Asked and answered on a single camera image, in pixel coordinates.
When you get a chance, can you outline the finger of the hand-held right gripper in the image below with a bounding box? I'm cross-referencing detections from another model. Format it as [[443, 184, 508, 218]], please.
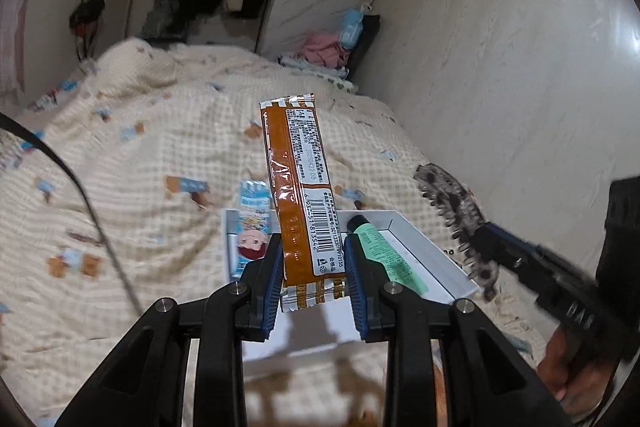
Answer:
[[486, 221, 556, 264], [472, 227, 543, 293]]

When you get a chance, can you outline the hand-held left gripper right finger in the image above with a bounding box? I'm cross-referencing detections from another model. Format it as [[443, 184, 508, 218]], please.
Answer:
[[342, 234, 576, 427]]

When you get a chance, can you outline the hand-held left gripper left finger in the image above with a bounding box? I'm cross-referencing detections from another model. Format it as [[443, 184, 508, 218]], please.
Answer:
[[52, 234, 286, 427]]

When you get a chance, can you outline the green hand cream tube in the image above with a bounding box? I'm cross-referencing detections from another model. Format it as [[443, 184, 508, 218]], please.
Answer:
[[347, 214, 431, 295]]

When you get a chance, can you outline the white shallow box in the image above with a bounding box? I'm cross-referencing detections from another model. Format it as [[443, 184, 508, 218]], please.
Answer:
[[222, 208, 485, 365]]

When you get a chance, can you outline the dark spotted hair clip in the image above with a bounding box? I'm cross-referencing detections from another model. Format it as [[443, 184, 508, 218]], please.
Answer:
[[414, 163, 498, 300]]

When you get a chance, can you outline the blue cartoon snack packet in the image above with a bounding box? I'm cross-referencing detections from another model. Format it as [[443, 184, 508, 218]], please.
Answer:
[[229, 179, 273, 283]]

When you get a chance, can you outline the orange snack bar packet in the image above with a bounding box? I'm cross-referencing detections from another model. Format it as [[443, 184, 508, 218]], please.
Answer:
[[259, 93, 348, 313]]

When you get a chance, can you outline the person's right hand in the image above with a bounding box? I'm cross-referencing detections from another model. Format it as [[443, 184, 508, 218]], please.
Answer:
[[537, 322, 621, 418]]

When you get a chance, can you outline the checked bear print blanket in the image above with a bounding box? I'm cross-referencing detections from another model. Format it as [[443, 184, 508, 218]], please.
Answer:
[[0, 38, 551, 427]]

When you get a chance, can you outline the heart print pillow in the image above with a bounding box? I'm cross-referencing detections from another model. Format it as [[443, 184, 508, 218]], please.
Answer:
[[277, 54, 356, 92]]

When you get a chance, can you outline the pink clothes pile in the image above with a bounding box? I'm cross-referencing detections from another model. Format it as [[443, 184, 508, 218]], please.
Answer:
[[299, 32, 353, 68]]

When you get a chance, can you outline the black headboard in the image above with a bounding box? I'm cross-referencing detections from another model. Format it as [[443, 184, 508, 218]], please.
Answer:
[[345, 14, 381, 82]]

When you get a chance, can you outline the blue tissue pack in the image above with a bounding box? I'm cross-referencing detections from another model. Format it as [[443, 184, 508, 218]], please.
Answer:
[[337, 8, 365, 50]]

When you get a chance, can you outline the pink curtain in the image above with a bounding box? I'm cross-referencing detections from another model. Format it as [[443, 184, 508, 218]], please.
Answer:
[[0, 0, 36, 92]]

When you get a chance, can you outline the black cable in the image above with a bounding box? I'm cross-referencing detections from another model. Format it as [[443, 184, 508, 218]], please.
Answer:
[[0, 111, 146, 315]]

